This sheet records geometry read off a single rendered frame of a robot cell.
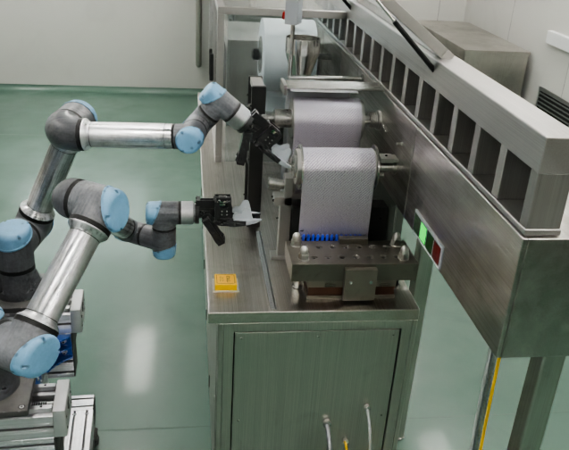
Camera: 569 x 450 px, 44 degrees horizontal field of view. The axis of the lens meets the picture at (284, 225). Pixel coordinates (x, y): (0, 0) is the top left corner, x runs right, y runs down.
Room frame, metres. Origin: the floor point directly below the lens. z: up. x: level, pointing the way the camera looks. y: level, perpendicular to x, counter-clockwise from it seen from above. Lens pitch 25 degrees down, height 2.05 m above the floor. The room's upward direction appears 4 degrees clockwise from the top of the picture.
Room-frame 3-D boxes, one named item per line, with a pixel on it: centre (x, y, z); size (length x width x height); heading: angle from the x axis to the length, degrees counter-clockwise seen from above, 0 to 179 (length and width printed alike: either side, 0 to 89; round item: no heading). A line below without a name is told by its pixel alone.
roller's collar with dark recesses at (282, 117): (2.37, 0.03, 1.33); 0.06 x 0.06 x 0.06; 9
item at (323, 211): (2.09, -0.17, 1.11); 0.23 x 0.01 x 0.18; 99
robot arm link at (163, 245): (2.01, 0.40, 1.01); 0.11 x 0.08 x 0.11; 67
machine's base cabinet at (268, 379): (3.06, 0.06, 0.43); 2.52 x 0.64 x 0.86; 9
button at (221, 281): (1.93, 0.18, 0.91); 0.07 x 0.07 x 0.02; 9
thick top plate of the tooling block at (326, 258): (1.97, -0.22, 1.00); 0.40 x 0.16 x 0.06; 99
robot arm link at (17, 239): (1.96, 0.86, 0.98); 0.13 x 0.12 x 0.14; 178
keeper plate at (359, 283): (1.88, -0.25, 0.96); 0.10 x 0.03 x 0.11; 99
